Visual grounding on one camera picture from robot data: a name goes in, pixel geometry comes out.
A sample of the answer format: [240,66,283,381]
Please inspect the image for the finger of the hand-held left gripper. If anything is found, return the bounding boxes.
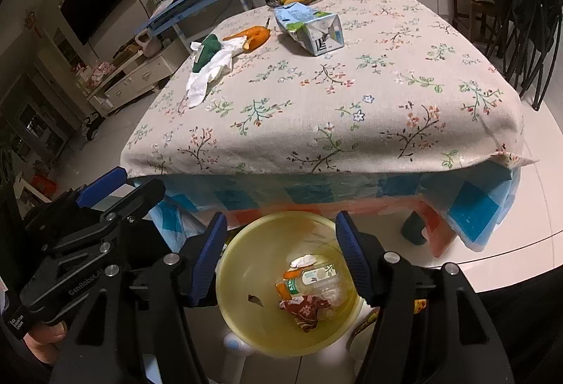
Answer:
[42,178,167,262]
[24,166,127,235]

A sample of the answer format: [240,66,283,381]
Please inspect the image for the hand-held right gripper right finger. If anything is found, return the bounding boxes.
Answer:
[335,210,515,384]

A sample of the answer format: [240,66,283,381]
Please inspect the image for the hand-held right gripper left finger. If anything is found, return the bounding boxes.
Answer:
[48,212,228,384]

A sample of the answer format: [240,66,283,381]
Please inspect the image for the yellow plastic basin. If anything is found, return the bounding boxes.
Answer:
[215,210,366,357]

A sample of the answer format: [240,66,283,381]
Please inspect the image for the clear plastic bottle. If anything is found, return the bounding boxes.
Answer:
[276,263,350,306]

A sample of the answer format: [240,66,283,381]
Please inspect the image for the red wrapper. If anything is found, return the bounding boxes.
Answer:
[279,295,333,331]

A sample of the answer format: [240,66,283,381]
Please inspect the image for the green wrapper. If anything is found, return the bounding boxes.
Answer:
[191,34,225,72]

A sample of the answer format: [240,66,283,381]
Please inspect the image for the orange fruit peel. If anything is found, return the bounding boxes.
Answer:
[223,26,272,53]

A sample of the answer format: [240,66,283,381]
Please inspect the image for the blue milk carton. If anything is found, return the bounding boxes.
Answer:
[274,1,343,56]

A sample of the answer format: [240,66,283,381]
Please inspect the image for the person's left hand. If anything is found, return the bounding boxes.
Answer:
[24,320,67,365]

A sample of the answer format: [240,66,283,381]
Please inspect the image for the red box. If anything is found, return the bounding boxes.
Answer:
[29,175,59,197]

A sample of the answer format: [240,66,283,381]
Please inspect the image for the black slippers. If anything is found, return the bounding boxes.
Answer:
[81,114,104,141]

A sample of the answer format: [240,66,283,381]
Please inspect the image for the dark glass cabinet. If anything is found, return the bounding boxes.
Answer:
[0,74,73,174]

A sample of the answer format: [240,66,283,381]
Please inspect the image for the white plastic stand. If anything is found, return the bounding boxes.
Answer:
[222,331,258,384]

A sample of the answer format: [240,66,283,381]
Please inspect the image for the white TV cabinet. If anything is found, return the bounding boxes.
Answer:
[86,39,181,116]

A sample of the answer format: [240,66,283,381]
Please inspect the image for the pink floral box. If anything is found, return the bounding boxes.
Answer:
[75,61,116,88]

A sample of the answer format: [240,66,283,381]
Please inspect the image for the checked plastic table cover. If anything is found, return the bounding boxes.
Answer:
[132,160,522,255]

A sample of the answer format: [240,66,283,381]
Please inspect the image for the pink kettlebell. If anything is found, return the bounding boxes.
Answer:
[134,32,161,58]

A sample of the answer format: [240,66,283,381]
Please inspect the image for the floral tablecloth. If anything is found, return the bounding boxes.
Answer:
[121,0,539,180]

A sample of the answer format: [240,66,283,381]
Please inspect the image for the person's dark clothing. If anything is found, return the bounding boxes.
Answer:
[477,274,563,384]

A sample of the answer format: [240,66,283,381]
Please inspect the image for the white papers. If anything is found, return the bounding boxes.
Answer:
[150,0,181,15]

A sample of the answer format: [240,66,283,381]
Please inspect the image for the hanging wall ornament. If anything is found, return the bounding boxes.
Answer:
[26,12,47,39]

